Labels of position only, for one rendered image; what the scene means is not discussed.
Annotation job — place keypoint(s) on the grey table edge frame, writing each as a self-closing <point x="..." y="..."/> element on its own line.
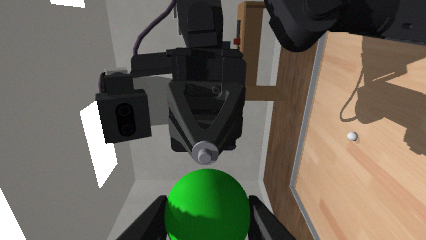
<point x="302" y="134"/>

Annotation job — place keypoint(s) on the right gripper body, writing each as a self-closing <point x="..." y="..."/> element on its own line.
<point x="196" y="64"/>

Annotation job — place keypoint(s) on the green ball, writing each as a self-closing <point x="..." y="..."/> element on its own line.
<point x="207" y="204"/>

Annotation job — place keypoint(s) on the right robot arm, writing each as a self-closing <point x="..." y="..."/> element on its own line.
<point x="124" y="112"/>

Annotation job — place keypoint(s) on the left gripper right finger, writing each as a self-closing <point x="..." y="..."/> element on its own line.
<point x="263" y="224"/>

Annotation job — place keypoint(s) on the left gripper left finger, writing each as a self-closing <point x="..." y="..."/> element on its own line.
<point x="150" y="225"/>

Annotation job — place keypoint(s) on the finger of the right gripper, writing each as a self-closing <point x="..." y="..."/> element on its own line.
<point x="206" y="95"/>
<point x="205" y="121"/>

